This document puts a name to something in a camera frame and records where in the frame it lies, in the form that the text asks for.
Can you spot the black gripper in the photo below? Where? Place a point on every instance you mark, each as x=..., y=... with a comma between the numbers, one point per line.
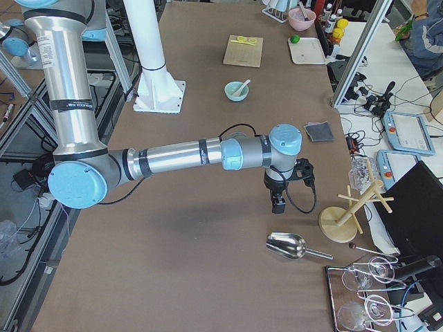
x=275, y=187

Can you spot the white ceramic spoon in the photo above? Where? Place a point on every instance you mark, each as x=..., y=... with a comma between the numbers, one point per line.
x=238, y=92

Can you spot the light green bowl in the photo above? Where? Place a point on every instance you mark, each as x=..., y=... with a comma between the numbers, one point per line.
x=232, y=87

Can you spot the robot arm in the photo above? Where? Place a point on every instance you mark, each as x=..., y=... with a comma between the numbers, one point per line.
x=85, y=170

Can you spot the pink ice bowl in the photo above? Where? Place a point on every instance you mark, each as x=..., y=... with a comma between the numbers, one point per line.
x=297, y=20

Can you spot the metal scoop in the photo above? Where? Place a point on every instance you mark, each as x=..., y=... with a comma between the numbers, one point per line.
x=292, y=246

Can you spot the wooden mug tree stand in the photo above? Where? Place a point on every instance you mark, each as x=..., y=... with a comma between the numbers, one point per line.
x=341, y=225

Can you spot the grey folded cloth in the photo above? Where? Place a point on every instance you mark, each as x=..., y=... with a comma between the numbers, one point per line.
x=319, y=132

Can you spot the teach pendant near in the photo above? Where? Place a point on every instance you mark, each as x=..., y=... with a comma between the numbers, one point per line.
x=393, y=165

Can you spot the teach pendant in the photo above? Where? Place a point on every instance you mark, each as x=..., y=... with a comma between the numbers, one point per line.
x=393, y=165
x=408, y=132

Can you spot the black monitor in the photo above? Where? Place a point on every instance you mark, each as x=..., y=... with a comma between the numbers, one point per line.
x=415, y=223

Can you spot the teach pendant far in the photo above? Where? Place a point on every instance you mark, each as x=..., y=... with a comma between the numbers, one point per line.
x=408, y=132

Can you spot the bamboo cutting board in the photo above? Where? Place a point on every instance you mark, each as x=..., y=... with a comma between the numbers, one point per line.
x=242, y=54

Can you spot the cream rabbit tray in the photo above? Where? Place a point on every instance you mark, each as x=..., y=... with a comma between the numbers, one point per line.
x=307, y=51

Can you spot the green lime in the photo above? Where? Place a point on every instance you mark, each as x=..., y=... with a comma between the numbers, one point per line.
x=294, y=39

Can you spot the yellow plastic knife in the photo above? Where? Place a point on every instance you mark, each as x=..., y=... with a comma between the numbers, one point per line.
x=238, y=41

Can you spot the green clamp tool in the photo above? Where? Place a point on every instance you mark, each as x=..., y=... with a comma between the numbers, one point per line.
x=403, y=31

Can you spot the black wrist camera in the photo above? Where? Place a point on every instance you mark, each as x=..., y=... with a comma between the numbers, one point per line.
x=303, y=170

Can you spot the wire glass rack tray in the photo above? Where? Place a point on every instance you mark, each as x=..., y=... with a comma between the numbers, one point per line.
x=358, y=295

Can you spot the aluminium frame post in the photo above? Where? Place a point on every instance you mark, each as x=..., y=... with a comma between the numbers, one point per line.
x=376, y=17

